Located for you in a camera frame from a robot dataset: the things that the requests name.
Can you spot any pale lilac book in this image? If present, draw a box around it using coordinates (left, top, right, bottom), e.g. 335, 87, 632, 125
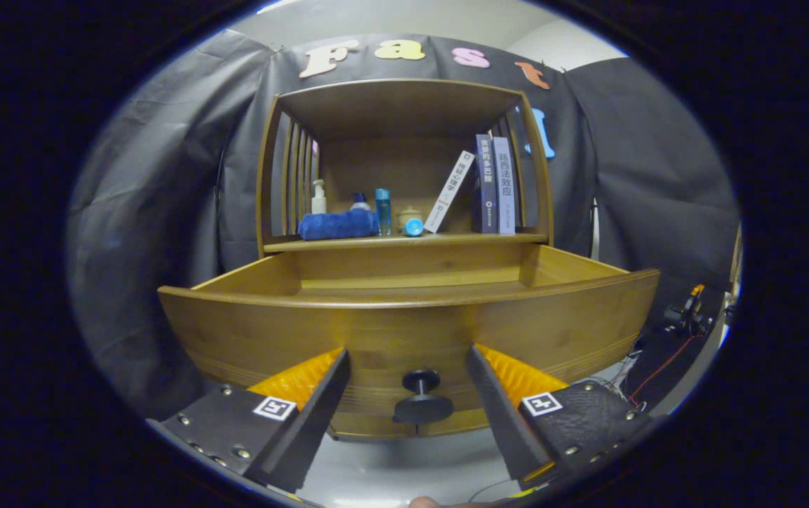
493, 137, 517, 236

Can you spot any black and orange tool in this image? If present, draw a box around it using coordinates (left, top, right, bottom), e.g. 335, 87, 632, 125
662, 284, 716, 336

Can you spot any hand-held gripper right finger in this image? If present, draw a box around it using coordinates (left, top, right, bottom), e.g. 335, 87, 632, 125
465, 344, 652, 492

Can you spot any wooden drawer with black knob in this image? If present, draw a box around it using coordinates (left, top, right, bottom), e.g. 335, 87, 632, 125
157, 243, 661, 442

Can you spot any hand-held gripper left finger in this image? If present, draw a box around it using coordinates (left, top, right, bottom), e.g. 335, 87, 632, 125
147, 347, 351, 495

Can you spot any red cable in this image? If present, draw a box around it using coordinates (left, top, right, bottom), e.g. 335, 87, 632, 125
627, 335, 702, 410

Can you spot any wooden cabinet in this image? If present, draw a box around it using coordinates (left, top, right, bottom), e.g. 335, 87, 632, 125
256, 78, 555, 258

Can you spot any dark blue book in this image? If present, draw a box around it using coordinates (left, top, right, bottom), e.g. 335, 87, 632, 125
474, 134, 498, 234

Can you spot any black backdrop cloth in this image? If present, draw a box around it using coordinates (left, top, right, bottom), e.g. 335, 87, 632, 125
66, 30, 741, 417

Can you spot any white book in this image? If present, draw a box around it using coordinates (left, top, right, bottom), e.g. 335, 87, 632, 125
423, 150, 477, 234

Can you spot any blue folded towel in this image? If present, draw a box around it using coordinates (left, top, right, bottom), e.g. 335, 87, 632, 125
297, 209, 380, 241

